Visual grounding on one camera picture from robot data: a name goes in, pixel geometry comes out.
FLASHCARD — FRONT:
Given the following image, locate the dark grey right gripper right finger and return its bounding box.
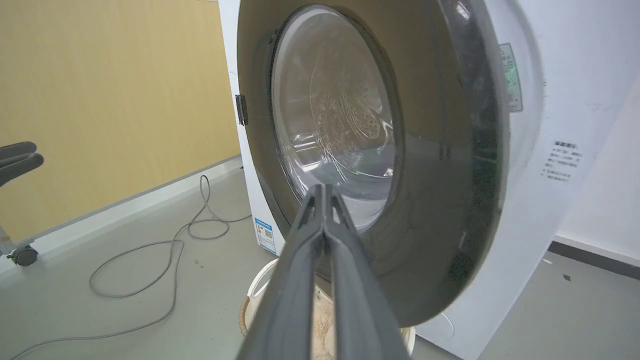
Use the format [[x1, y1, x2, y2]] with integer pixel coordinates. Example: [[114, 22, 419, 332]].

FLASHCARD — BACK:
[[325, 184, 412, 360]]

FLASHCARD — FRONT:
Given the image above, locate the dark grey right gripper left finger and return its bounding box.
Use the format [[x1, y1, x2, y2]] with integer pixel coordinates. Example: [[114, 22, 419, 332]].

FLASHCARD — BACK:
[[236, 184, 327, 360]]

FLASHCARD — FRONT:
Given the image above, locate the round grey washing machine door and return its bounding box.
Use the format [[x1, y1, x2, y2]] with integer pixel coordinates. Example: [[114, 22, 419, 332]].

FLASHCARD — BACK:
[[236, 0, 512, 328]]

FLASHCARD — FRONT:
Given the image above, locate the white washing machine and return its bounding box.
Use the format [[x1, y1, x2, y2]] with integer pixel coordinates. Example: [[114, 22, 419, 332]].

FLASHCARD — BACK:
[[218, 0, 640, 360]]

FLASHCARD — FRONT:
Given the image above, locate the white laundry basket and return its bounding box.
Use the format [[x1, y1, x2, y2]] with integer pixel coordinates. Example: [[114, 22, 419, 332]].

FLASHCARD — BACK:
[[239, 258, 417, 360]]

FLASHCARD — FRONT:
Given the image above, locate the blue energy label sticker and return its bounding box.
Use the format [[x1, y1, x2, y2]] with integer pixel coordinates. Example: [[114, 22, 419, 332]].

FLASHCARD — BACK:
[[254, 217, 277, 255]]

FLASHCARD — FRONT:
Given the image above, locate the green warning sticker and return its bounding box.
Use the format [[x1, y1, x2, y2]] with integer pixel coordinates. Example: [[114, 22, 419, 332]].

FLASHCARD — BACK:
[[498, 43, 524, 113]]

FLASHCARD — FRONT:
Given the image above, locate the grey office chair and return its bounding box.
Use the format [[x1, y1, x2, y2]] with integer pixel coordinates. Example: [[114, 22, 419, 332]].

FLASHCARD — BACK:
[[0, 141, 45, 267]]

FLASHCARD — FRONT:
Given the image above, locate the grey power cable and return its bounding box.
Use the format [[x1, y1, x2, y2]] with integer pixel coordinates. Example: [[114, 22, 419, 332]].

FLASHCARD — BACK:
[[9, 174, 252, 360]]

